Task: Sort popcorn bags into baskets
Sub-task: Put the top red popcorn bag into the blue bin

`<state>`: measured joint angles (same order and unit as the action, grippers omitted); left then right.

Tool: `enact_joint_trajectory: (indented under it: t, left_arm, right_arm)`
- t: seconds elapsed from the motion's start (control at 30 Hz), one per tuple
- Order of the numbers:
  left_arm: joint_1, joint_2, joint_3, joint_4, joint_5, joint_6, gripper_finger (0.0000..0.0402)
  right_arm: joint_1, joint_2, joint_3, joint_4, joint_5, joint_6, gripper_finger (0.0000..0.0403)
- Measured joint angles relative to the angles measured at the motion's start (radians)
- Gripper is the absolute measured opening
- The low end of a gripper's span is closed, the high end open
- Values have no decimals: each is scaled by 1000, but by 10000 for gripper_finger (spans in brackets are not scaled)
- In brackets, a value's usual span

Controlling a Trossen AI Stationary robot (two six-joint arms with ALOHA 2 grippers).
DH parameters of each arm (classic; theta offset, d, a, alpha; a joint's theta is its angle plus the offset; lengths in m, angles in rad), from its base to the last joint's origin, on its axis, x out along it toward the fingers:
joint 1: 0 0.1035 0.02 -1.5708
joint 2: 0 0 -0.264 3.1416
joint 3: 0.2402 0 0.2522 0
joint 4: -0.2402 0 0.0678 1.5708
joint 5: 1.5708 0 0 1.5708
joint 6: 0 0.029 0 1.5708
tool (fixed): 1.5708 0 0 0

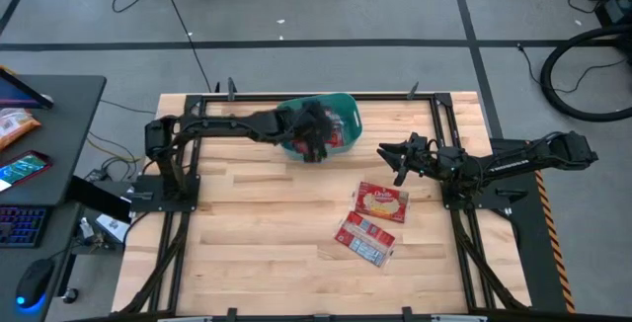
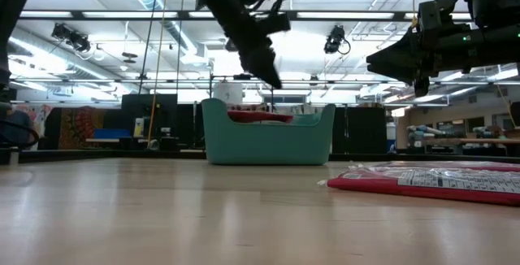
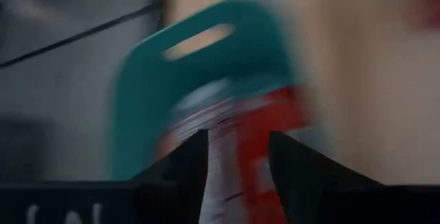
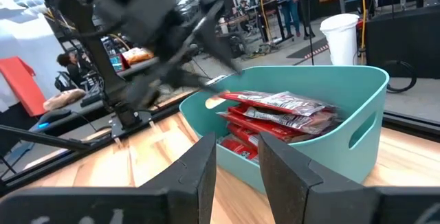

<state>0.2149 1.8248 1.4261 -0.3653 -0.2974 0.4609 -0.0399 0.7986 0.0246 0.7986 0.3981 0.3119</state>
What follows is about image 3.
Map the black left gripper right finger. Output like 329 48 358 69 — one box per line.
267 131 383 224

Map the teal plastic basket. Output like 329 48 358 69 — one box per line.
109 0 304 182

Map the thin black floor cable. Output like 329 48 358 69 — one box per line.
0 3 155 69

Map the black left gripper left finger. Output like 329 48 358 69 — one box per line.
133 129 210 224

